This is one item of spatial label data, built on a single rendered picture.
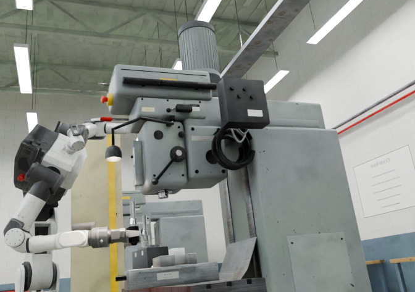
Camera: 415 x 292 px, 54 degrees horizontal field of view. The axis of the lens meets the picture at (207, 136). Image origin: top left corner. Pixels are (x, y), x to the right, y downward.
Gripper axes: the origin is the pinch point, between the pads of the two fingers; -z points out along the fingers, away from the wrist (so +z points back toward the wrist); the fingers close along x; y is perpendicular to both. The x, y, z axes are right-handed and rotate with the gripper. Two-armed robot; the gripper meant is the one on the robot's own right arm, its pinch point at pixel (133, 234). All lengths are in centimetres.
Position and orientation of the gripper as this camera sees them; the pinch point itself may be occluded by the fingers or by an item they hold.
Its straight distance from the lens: 187.2
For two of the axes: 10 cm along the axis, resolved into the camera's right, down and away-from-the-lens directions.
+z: -9.9, 0.6, -1.1
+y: 1.0, 9.4, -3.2
